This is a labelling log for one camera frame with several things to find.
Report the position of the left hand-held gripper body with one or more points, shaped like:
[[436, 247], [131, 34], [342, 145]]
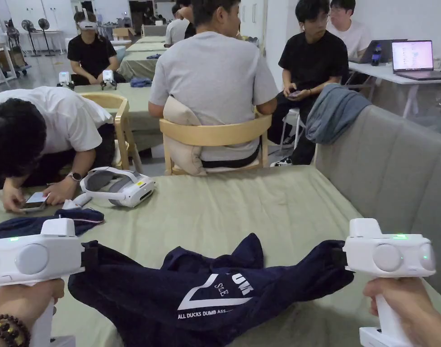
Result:
[[32, 258]]

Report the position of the beige cushion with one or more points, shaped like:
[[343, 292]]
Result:
[[180, 115]]

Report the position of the dark blue garment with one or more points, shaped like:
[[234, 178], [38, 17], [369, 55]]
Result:
[[32, 226]]

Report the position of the cardboard carton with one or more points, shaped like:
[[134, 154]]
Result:
[[123, 33]]

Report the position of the white headset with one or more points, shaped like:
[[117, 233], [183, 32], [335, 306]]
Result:
[[132, 189]]

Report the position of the grey padded headboard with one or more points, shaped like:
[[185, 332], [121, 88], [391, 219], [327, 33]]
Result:
[[390, 166]]

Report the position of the black standing fan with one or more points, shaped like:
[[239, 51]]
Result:
[[44, 32], [27, 30]]

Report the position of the person's left hand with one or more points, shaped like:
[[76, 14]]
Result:
[[21, 300]]

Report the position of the grey-blue garment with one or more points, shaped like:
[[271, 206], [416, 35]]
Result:
[[332, 112]]

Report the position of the bed with pale green sheet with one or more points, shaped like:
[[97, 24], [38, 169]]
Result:
[[242, 206], [137, 105], [141, 61]]

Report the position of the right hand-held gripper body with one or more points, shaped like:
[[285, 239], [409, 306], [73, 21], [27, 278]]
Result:
[[386, 256]]

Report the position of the dark blue printed shirt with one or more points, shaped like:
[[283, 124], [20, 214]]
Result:
[[152, 296]]

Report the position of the person's right hand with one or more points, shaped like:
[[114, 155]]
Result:
[[423, 311]]

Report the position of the white hand controller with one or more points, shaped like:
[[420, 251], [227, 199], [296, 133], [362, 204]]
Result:
[[77, 202]]

